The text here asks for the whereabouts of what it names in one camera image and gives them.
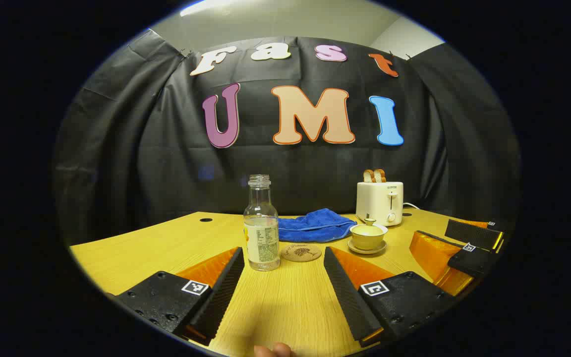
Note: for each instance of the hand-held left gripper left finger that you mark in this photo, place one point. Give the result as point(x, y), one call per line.
point(223, 287)

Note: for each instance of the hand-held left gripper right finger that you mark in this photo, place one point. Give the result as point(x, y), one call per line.
point(345, 292)

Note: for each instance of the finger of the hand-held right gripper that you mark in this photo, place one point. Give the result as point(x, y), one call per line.
point(471, 234)
point(471, 260)

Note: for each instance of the yellow-green teacup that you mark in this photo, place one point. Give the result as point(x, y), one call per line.
point(367, 242)

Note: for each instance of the round cork coaster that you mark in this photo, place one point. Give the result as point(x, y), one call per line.
point(301, 253)

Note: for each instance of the clear water bottle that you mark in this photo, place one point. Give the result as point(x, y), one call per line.
point(260, 238)

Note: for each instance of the yellow-green teacup lid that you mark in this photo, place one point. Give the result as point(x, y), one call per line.
point(369, 229)

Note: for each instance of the yellow-green saucer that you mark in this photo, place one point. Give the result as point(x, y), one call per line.
point(365, 251)

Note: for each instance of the blue towel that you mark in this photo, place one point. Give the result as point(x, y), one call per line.
point(315, 225)

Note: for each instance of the cream toaster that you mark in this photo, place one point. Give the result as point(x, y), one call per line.
point(377, 201)

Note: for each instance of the black backdrop cloth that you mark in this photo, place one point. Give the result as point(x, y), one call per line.
point(166, 163)

